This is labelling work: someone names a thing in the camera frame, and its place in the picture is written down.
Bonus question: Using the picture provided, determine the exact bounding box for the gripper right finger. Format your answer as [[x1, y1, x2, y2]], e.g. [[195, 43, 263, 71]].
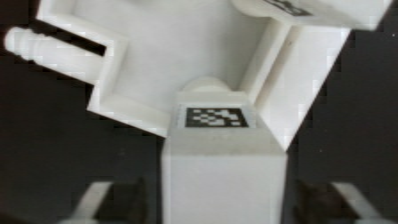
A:
[[293, 181, 382, 224]]

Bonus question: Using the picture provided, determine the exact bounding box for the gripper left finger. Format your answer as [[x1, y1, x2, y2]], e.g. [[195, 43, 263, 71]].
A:
[[58, 178, 149, 224]]

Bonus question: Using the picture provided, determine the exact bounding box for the white tagged chair leg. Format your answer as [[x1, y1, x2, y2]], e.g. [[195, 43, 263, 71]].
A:
[[161, 77, 287, 224], [231, 0, 394, 31]]

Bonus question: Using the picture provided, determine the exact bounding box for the white chair seat part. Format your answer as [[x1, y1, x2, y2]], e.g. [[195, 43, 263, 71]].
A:
[[37, 0, 350, 145]]

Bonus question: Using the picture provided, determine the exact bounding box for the white U-shaped fence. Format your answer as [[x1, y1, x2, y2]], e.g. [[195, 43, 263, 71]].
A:
[[3, 27, 104, 84]]

